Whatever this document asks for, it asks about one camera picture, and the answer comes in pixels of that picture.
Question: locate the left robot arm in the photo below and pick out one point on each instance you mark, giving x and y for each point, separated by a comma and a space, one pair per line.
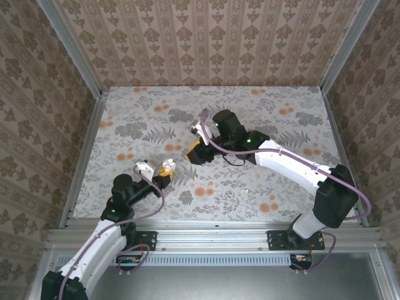
93, 250

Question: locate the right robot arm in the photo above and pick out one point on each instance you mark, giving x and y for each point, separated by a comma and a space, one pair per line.
297, 165

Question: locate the aluminium mounting beam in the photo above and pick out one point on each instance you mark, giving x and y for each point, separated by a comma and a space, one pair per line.
212, 237

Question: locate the black connector board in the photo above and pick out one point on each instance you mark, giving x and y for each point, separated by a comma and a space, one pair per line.
301, 262
126, 262

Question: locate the grey metal sheet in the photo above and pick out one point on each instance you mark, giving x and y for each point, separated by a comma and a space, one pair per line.
203, 284

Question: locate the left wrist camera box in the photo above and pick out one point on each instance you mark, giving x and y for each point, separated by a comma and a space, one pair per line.
144, 167

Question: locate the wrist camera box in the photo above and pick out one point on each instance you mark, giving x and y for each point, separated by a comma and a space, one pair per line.
144, 167
198, 128

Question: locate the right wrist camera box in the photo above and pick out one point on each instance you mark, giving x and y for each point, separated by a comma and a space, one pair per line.
198, 128

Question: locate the aluminium table side rail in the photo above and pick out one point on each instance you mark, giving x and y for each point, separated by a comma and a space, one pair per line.
338, 140
85, 156

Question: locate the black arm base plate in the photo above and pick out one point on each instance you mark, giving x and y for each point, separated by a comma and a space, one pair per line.
276, 240
148, 240

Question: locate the aluminium frame bar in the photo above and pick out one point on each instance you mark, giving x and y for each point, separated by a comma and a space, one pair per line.
36, 272
382, 275

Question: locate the aluminium corner post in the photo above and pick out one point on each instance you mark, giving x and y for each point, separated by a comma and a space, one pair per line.
348, 47
71, 47

